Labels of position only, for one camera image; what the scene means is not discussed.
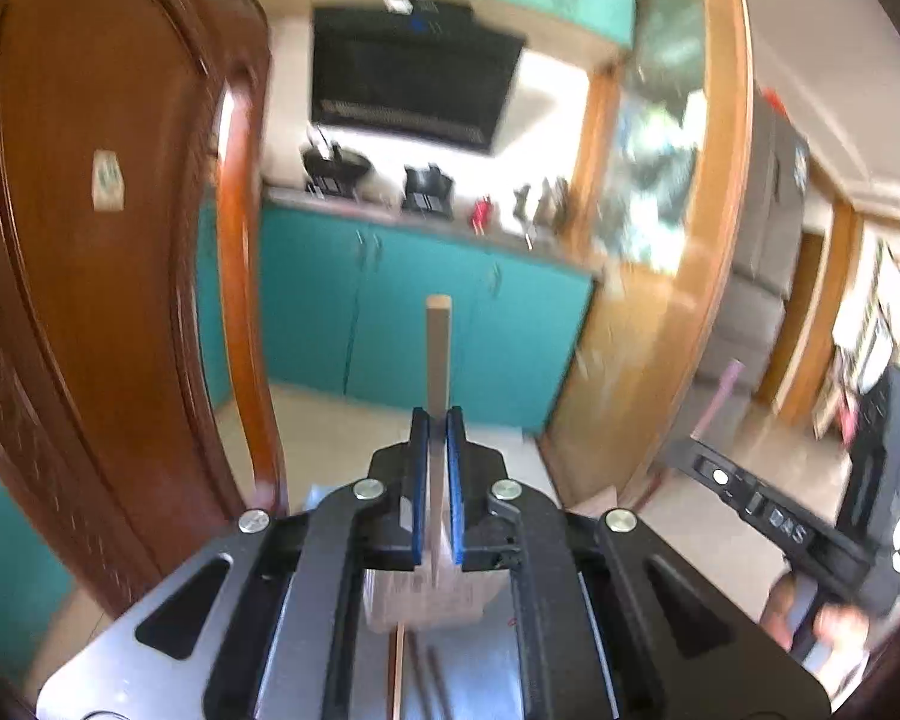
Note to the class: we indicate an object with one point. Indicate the wooden furniture with hung clothes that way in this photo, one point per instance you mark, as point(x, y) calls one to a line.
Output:
point(866, 330)

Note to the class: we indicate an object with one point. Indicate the white chair sticker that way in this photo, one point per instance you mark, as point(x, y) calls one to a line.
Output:
point(109, 180)

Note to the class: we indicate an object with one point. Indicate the wood-framed glass sliding door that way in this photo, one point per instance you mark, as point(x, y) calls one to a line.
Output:
point(660, 165)

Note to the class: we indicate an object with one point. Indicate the black cooking pot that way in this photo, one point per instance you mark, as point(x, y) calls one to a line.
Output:
point(427, 191)

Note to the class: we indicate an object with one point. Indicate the black range hood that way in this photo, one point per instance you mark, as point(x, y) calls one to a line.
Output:
point(412, 75)

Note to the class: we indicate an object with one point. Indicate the teal lower kitchen cabinets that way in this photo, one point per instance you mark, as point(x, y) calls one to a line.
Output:
point(390, 300)

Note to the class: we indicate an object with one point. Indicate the red canister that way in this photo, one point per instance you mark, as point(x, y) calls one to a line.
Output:
point(481, 211)

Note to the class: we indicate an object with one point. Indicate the grey refrigerator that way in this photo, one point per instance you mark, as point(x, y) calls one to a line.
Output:
point(772, 240)

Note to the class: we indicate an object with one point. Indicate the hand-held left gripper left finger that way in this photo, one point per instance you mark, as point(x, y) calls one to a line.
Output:
point(418, 487)

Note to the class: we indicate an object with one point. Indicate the black wok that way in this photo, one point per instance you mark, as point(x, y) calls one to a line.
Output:
point(336, 169)

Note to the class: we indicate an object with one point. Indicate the bundle of mixed chopsticks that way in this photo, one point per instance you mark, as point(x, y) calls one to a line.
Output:
point(398, 679)

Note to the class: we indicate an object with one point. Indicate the white plastic utensil basket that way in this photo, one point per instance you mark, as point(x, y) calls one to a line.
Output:
point(397, 604)

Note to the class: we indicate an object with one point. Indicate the pinkish single chopstick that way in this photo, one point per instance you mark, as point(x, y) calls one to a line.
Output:
point(724, 394)

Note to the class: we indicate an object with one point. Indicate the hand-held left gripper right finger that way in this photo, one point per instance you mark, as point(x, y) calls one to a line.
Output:
point(456, 487)

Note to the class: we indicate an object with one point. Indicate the pale single chopstick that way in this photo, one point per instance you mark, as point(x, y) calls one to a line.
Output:
point(439, 352)

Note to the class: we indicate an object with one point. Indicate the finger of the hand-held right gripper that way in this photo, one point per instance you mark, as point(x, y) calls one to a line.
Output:
point(712, 476)

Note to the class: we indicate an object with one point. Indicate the brown wooden door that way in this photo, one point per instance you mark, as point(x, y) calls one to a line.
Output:
point(795, 315)

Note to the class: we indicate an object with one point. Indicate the person's right hand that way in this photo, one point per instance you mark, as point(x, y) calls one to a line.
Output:
point(844, 624)

